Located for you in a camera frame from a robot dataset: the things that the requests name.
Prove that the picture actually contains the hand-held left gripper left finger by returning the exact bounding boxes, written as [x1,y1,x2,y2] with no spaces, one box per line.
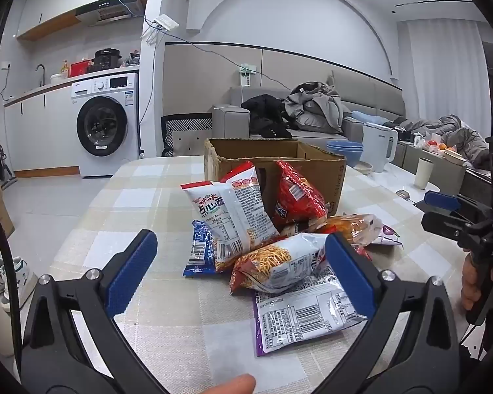
[20,229,173,394]

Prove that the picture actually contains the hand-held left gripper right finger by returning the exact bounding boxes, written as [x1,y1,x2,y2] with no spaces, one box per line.
[312,232,461,394]

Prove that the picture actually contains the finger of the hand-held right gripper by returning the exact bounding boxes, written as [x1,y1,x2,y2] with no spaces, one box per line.
[425,191,484,225]
[421,211,478,248]

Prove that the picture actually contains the clear biscuit packet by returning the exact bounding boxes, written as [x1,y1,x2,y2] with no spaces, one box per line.
[316,213,384,248]

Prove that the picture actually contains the purple edged snack packet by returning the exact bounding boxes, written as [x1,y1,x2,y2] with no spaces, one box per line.
[252,267,368,358]

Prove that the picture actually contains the blue snack packet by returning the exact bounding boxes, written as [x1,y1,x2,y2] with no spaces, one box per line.
[183,219,219,278]

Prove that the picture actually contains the orange white noodle snack packet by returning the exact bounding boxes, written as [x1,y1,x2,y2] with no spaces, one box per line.
[229,233,338,295]

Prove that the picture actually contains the red chip bag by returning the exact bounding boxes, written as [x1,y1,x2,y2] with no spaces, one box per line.
[274,160,328,230]

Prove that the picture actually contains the brown cardboard box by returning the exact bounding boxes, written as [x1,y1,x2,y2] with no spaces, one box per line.
[204,137,348,218]

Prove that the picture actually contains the person's right hand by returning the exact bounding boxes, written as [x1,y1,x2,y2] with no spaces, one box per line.
[460,250,493,312]

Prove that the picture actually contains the person's left hand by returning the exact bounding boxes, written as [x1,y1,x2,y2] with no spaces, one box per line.
[211,373,256,394]

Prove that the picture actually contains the grey coffee table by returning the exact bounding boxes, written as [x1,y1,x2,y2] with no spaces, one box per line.
[396,140,493,200]

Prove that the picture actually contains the white cup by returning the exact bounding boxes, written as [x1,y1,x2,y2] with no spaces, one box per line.
[413,157,435,190]

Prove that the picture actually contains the beige food bowl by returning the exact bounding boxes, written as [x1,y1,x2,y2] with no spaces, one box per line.
[441,149,468,167]

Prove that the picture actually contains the grey blanket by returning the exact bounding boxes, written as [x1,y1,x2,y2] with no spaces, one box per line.
[394,115,491,169]

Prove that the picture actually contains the checked tablecloth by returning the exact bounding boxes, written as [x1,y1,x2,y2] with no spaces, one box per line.
[14,154,477,394]

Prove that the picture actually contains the white electric kettle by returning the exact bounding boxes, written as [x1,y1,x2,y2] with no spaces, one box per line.
[362,124,399,173]

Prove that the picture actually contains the stacked blue bowls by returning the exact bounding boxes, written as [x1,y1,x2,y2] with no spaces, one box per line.
[326,140,364,167]

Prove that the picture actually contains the light blue cloth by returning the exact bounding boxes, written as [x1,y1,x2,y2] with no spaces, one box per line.
[351,111,389,126]

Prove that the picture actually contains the white curtain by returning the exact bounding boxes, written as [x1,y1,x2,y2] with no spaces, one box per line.
[407,20,493,124]

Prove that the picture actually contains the white washing machine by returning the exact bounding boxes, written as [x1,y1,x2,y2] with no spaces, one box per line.
[71,72,141,179]

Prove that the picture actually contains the black white patterned mat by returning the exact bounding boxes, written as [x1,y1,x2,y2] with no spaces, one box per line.
[161,113,214,157]

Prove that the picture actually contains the grey clothes pile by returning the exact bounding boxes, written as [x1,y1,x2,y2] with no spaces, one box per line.
[283,81,352,134]

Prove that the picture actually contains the dark floor mop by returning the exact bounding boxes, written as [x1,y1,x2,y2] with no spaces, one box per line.
[0,127,15,183]

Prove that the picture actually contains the white kitchen counter cabinet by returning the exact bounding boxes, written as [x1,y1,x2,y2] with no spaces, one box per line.
[3,65,141,178]

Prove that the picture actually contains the black jacket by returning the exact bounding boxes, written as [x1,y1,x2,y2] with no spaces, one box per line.
[242,94,293,139]

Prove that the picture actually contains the grey sofa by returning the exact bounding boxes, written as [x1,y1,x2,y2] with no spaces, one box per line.
[211,70,407,148]

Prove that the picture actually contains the red box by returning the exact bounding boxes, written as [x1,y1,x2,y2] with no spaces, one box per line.
[69,61,92,78]

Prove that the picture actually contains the black pressure cooker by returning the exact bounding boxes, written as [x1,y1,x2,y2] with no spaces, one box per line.
[91,48,122,72]

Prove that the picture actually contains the range hood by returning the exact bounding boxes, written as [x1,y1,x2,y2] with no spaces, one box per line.
[75,0,149,27]

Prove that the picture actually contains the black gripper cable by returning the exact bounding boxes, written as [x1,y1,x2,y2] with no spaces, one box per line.
[0,193,21,358]

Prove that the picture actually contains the wall socket with charger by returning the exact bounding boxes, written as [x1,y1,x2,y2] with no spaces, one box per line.
[236,63,259,87]

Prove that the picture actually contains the white wall router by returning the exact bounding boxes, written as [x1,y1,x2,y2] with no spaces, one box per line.
[146,14,179,44]

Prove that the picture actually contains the white wall cabinet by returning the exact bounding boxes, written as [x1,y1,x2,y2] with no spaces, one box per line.
[14,0,83,42]

